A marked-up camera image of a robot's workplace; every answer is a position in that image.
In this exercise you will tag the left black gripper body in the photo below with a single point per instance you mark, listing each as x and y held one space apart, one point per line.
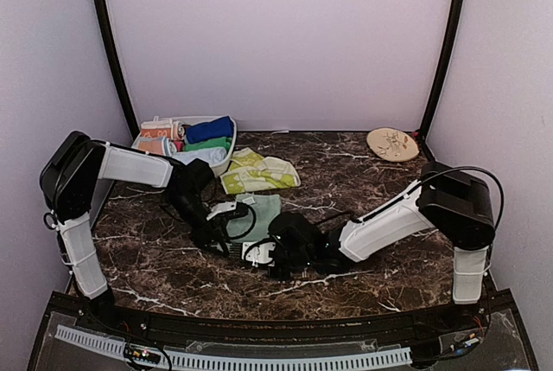
198 233

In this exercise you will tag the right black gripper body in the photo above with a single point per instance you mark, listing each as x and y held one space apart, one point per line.
300 259

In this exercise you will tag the sage green towel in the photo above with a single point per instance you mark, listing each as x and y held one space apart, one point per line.
266 209

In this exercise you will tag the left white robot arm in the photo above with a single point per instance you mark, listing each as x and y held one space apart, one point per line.
68 183

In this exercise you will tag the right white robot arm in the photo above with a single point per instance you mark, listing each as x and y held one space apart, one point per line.
454 201

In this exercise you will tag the white plastic basket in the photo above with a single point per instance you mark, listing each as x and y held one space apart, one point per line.
193 120

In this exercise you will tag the yellow-green patterned towel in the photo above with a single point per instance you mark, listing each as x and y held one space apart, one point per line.
251 172

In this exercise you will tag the pale blue rolled towel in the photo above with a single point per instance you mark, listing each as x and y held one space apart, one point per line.
213 156

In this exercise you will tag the green rolled towel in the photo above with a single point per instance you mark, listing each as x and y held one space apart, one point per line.
222 142

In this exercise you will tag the orange blue rolled towel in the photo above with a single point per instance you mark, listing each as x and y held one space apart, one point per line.
162 146

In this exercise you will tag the pink red rolled towel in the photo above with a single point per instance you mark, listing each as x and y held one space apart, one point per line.
179 138

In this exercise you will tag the orange patterned rolled towel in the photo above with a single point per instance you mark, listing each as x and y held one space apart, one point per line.
159 127

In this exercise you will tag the cream bird-pattern plate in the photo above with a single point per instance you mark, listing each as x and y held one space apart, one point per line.
392 145

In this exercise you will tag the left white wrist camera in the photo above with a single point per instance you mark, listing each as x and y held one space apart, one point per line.
221 208

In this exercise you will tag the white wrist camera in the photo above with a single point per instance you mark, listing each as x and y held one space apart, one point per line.
259 254
221 208

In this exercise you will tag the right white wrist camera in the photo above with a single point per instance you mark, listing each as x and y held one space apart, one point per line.
259 254

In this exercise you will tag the white slotted cable duct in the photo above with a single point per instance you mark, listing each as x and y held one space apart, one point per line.
142 357

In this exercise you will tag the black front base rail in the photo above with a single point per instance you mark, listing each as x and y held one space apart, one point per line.
289 319

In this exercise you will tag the left black frame post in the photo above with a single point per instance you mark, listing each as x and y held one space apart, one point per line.
117 74

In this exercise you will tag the black frame post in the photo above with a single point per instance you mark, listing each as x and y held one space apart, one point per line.
454 16
117 74

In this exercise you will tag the right black frame post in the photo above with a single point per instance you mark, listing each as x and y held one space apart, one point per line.
454 16

